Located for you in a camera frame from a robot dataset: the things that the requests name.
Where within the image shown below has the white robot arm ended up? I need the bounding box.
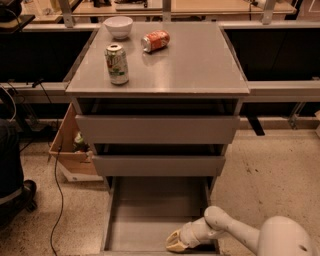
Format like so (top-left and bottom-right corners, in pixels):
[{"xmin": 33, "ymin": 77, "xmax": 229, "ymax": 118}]
[{"xmin": 166, "ymin": 206, "xmax": 320, "ymax": 256}]

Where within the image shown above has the grey drawer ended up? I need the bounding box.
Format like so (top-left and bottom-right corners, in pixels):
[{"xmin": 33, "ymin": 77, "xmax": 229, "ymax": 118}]
[
  {"xmin": 101, "ymin": 177, "xmax": 220, "ymax": 256},
  {"xmin": 93, "ymin": 156, "xmax": 226, "ymax": 177},
  {"xmin": 76, "ymin": 115, "xmax": 240, "ymax": 144}
]

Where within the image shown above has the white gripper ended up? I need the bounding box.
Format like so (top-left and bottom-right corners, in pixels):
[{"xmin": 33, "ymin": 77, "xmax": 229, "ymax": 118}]
[{"xmin": 166, "ymin": 217, "xmax": 217, "ymax": 253}]

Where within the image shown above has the grey middle drawer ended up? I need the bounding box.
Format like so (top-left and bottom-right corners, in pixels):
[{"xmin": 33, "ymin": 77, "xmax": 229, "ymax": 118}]
[{"xmin": 93, "ymin": 156, "xmax": 226, "ymax": 177}]

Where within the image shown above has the green bottle in box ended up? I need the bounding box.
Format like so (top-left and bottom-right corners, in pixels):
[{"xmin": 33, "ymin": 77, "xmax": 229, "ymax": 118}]
[{"xmin": 73, "ymin": 132, "xmax": 87, "ymax": 152}]

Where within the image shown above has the grey top drawer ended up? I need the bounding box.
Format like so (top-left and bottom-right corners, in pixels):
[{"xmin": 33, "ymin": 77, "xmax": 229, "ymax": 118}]
[{"xmin": 76, "ymin": 115, "xmax": 240, "ymax": 144}]

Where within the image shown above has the black floor cable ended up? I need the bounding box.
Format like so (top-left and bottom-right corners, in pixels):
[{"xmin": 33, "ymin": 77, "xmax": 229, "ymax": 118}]
[{"xmin": 49, "ymin": 144, "xmax": 65, "ymax": 256}]

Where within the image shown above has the white bowl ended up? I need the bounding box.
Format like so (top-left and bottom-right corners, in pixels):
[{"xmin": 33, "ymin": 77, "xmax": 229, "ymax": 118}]
[{"xmin": 103, "ymin": 16, "xmax": 133, "ymax": 39}]

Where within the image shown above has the grey bottom drawer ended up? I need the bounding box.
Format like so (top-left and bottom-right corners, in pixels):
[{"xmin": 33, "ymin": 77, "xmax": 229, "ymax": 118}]
[{"xmin": 101, "ymin": 177, "xmax": 220, "ymax": 256}]

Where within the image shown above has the cardboard box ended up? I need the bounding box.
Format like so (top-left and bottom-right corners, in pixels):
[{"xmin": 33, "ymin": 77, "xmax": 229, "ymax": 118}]
[{"xmin": 49, "ymin": 104, "xmax": 102, "ymax": 182}]

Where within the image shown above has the orange soda can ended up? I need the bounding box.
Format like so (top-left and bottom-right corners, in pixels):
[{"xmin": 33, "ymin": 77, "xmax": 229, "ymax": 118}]
[{"xmin": 141, "ymin": 30, "xmax": 170, "ymax": 53}]

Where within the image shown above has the grey metal rail frame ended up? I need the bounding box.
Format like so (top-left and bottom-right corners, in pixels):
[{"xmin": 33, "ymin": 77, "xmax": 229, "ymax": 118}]
[{"xmin": 0, "ymin": 20, "xmax": 320, "ymax": 104}]

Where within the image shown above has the grey drawer cabinet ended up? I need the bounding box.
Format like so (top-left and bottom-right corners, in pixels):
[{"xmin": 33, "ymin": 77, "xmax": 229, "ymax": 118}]
[{"xmin": 65, "ymin": 21, "xmax": 250, "ymax": 203}]

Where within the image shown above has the green white soda can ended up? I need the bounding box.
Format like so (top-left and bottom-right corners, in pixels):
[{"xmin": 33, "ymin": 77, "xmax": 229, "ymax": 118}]
[{"xmin": 105, "ymin": 43, "xmax": 129, "ymax": 85}]

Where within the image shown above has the wooden background table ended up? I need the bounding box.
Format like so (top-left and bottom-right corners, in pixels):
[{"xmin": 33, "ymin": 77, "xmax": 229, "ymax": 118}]
[{"xmin": 19, "ymin": 0, "xmax": 298, "ymax": 22}]

